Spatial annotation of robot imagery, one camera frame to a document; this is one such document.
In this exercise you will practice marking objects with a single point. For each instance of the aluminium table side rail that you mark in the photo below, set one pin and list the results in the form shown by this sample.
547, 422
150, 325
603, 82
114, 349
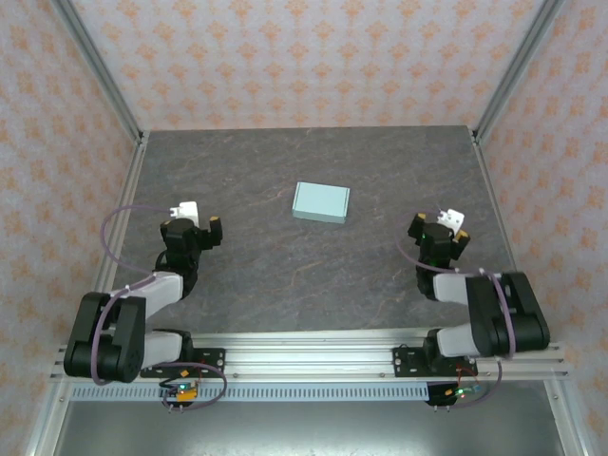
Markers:
126, 190
492, 190

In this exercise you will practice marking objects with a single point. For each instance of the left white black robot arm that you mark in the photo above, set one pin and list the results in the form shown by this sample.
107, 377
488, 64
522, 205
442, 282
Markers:
114, 342

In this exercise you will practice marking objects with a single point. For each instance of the pale blue paper box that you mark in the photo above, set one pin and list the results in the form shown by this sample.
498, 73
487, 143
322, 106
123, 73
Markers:
320, 202

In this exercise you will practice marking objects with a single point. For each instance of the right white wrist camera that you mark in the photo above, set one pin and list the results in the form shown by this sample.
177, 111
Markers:
453, 217

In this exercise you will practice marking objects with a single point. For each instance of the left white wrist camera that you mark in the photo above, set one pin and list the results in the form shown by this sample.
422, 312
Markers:
187, 209

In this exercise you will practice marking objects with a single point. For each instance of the aluminium base rail beam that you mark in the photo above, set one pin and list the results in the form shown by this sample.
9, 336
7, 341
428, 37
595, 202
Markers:
309, 356

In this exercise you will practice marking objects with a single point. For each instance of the aluminium lower frame bar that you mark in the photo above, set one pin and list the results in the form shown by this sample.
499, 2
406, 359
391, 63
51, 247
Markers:
565, 423
47, 423

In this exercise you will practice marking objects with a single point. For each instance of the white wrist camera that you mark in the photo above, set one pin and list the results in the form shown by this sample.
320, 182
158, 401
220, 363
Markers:
453, 217
187, 209

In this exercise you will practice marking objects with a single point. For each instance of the grey metal sheet panel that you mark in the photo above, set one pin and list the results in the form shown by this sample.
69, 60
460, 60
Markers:
304, 427

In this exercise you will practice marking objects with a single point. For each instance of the aluminium frame post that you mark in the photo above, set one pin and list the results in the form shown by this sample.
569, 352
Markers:
513, 71
101, 71

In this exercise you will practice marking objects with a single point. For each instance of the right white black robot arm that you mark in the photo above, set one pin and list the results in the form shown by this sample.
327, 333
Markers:
518, 318

